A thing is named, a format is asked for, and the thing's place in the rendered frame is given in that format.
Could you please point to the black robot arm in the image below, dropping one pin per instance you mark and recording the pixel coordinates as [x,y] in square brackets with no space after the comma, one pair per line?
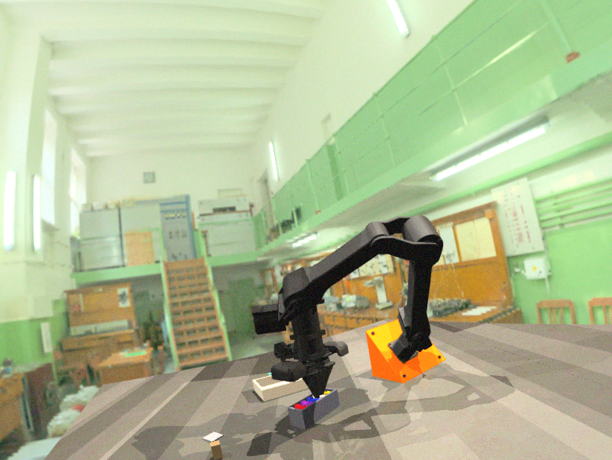
[303,289]

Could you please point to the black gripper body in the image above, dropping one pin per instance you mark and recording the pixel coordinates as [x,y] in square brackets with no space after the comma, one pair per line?
[310,351]

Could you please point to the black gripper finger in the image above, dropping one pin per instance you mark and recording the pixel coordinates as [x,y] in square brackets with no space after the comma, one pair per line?
[313,382]
[325,374]

